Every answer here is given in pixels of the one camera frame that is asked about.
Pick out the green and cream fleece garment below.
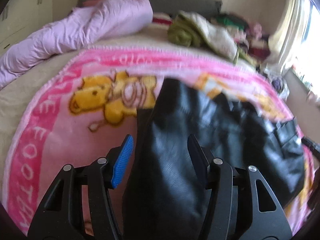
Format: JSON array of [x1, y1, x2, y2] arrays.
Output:
[[166, 10, 253, 65]]

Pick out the lilac quilted duvet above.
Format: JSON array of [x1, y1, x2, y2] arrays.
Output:
[[1, 0, 153, 88]]

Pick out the cream wardrobe with handles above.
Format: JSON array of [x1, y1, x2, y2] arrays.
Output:
[[1, 0, 53, 54]]

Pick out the beige bed sheet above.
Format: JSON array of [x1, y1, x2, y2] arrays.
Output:
[[0, 26, 181, 131]]

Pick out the red striped pillow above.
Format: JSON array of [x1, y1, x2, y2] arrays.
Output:
[[152, 14, 172, 25]]

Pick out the pile of folded clothes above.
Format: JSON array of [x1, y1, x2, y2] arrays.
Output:
[[210, 13, 271, 61]]

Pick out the clothes on window sill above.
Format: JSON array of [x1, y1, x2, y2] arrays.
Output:
[[290, 64, 320, 103]]

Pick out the pink cartoon bear blanket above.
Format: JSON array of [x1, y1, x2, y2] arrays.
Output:
[[1, 47, 314, 239]]

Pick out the black leather jacket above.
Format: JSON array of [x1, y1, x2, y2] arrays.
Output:
[[123, 79, 305, 239]]

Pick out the cream window curtain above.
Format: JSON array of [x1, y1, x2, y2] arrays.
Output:
[[265, 0, 310, 74]]

